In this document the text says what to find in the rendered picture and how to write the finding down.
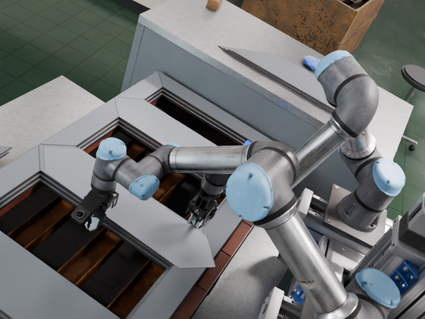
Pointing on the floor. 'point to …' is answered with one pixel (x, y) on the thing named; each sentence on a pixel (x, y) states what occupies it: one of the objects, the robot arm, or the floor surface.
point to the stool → (417, 81)
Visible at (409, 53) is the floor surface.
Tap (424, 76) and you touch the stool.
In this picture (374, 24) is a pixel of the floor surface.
